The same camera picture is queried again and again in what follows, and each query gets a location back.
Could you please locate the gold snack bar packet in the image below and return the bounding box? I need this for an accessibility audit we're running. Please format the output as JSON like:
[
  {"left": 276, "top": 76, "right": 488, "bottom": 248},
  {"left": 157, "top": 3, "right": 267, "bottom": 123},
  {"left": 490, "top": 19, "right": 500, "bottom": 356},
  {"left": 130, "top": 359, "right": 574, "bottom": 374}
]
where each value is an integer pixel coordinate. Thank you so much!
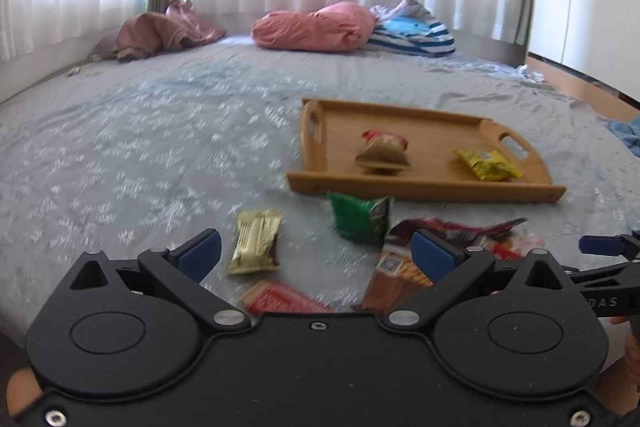
[{"left": 228, "top": 208, "right": 283, "bottom": 276}]

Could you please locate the yellow snack packet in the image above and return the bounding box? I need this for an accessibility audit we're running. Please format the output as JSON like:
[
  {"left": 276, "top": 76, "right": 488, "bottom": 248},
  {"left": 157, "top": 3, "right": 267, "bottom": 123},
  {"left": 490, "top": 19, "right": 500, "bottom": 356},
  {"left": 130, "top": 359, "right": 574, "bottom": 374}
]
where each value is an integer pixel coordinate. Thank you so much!
[{"left": 452, "top": 148, "right": 525, "bottom": 182}]

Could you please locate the red biscuit packet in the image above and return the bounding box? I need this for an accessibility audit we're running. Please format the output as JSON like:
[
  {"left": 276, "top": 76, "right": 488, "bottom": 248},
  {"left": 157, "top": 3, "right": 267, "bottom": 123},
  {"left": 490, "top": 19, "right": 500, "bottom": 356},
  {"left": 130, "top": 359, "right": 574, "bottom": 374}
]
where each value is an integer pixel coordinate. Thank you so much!
[{"left": 242, "top": 279, "right": 336, "bottom": 315}]

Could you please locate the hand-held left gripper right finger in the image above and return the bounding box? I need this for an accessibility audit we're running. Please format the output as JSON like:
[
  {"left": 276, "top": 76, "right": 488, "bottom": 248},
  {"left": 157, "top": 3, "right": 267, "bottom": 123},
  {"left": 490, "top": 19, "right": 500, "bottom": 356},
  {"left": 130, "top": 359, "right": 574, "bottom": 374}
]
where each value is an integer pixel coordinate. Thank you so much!
[{"left": 386, "top": 229, "right": 581, "bottom": 333}]

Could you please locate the wooden tray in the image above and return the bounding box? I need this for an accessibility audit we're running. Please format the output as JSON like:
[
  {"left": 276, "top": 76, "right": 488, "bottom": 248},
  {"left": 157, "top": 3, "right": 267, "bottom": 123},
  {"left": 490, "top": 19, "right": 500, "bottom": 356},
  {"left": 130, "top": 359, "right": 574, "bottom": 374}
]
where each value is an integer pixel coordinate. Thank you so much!
[{"left": 286, "top": 98, "right": 567, "bottom": 204}]

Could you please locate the dark red snack packet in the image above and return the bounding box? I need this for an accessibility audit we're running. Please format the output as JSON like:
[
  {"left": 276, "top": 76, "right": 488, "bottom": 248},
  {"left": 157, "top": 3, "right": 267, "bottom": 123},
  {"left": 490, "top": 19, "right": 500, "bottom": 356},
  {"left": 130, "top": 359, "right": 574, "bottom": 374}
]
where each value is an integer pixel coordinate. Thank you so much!
[{"left": 389, "top": 217, "right": 546, "bottom": 262}]

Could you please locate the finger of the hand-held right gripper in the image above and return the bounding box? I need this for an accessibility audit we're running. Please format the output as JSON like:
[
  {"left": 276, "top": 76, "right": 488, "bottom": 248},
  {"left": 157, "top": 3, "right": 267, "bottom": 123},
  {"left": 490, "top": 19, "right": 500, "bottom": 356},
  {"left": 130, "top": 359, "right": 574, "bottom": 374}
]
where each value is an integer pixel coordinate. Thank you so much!
[
  {"left": 579, "top": 231, "right": 640, "bottom": 258},
  {"left": 566, "top": 259, "right": 640, "bottom": 289}
]

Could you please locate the grey bed sheet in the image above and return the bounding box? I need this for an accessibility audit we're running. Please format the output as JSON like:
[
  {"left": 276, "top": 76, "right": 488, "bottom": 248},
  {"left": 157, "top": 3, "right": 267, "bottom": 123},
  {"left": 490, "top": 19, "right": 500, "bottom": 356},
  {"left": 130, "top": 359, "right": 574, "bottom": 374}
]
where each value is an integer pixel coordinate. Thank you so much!
[{"left": 0, "top": 34, "right": 640, "bottom": 228}]

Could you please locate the blue striped pillow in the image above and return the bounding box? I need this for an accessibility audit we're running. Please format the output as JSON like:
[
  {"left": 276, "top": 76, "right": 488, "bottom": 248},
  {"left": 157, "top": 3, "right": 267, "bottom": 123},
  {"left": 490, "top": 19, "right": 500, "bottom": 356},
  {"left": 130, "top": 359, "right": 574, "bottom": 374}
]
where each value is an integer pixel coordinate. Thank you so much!
[{"left": 367, "top": 18, "right": 457, "bottom": 58}]

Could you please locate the orange brown snack packet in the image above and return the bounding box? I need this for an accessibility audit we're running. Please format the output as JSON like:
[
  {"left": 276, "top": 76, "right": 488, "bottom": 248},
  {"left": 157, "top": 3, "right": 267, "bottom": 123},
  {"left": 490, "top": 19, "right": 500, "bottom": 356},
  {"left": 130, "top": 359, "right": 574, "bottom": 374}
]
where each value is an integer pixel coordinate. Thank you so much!
[{"left": 352, "top": 249, "right": 435, "bottom": 314}]

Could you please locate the pink pillow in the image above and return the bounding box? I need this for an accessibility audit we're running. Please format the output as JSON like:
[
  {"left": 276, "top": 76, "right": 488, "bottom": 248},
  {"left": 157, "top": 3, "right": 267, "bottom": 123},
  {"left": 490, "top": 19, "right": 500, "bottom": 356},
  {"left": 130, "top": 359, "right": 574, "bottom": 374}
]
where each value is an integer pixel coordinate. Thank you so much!
[{"left": 251, "top": 1, "right": 377, "bottom": 52}]

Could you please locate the red brown triangular snack packet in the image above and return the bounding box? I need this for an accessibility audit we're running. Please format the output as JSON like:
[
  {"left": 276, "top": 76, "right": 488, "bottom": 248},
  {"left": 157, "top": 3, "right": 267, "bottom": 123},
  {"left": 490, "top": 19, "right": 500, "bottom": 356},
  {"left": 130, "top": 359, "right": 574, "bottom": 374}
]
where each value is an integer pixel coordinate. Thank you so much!
[{"left": 354, "top": 129, "right": 413, "bottom": 175}]

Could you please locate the white floral cloth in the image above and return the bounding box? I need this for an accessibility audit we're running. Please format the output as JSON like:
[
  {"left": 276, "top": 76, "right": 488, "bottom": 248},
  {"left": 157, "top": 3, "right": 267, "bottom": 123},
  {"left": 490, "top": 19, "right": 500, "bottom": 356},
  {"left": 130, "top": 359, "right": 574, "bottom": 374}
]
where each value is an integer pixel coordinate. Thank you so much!
[{"left": 370, "top": 0, "right": 437, "bottom": 24}]

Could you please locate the wooden bed frame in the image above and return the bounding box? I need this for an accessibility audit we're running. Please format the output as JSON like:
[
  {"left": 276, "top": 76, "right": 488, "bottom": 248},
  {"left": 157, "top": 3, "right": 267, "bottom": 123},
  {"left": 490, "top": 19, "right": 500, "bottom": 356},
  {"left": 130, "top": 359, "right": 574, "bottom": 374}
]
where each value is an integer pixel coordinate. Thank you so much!
[{"left": 525, "top": 54, "right": 640, "bottom": 124}]

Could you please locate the blue cloth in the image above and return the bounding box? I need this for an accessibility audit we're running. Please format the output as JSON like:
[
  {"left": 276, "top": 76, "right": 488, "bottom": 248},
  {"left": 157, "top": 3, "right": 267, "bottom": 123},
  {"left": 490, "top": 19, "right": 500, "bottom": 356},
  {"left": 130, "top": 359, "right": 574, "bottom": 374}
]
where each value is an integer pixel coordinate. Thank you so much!
[{"left": 606, "top": 117, "right": 640, "bottom": 158}]

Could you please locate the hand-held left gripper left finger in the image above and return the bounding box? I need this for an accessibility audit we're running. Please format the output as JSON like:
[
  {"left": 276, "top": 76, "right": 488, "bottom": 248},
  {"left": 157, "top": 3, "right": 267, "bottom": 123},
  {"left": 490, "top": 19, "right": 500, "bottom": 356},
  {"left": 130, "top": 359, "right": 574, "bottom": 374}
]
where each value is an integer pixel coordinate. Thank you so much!
[{"left": 65, "top": 228, "right": 252, "bottom": 334}]

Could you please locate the person's right hand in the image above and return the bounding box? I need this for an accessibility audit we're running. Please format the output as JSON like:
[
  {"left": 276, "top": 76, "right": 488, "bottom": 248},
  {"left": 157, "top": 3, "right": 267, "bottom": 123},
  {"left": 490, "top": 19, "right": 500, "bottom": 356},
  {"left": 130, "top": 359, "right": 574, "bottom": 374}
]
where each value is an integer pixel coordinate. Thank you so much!
[{"left": 611, "top": 314, "right": 640, "bottom": 388}]

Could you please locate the mauve blanket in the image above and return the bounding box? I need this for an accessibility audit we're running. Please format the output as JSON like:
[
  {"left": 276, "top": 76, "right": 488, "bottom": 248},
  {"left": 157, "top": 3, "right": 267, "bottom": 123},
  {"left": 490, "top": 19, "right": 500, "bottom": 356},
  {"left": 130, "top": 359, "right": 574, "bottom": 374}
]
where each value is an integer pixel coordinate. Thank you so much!
[{"left": 87, "top": 0, "right": 228, "bottom": 62}]

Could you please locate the green snack packet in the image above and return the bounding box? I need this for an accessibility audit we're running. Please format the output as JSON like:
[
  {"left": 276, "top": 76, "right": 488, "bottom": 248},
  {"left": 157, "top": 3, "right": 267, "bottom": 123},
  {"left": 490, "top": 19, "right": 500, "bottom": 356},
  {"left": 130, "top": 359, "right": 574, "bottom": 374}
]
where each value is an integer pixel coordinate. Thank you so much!
[{"left": 327, "top": 192, "right": 393, "bottom": 247}]

